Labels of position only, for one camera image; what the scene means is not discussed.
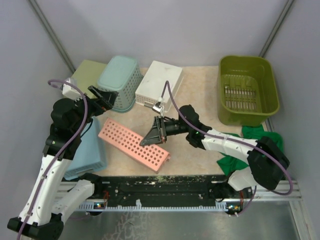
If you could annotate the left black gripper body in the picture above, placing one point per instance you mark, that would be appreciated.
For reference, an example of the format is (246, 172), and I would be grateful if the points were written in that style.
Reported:
(94, 108)

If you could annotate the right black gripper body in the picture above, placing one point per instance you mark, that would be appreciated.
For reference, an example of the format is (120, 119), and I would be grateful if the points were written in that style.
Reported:
(174, 127)

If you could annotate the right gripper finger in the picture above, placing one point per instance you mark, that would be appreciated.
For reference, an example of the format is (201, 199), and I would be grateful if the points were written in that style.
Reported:
(158, 126)
(153, 137)

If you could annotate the teal perforated basket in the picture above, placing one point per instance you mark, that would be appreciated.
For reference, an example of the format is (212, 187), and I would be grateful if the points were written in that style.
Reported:
(122, 74)

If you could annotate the light green plastic bin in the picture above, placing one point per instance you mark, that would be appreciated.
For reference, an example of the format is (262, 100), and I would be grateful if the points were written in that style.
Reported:
(87, 74)

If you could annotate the pink plastic bin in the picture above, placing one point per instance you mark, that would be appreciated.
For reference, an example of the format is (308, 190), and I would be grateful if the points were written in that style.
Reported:
(128, 142)

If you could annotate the white perforated bin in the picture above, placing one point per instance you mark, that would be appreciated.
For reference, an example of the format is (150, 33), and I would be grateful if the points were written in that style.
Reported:
(151, 87)

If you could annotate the light blue plastic bin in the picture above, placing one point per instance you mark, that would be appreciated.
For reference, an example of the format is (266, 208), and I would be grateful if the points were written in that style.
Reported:
(91, 155)

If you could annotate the olive green dish basket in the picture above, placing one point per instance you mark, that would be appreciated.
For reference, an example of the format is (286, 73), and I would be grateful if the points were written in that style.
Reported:
(246, 91)

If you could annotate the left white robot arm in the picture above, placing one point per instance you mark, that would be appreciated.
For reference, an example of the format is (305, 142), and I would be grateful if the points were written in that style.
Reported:
(42, 218)

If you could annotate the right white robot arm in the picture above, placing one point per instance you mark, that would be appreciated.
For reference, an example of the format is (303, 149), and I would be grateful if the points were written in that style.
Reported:
(266, 163)

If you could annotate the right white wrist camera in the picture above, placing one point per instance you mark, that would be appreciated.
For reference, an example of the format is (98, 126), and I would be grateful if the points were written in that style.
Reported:
(159, 108)

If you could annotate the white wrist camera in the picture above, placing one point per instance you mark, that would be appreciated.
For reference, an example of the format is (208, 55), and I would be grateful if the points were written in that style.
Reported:
(68, 91)
(159, 108)

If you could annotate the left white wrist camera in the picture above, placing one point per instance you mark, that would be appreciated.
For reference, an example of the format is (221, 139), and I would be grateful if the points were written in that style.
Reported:
(68, 91)

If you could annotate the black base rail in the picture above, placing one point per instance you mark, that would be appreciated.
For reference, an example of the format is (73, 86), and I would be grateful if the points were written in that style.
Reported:
(167, 190)

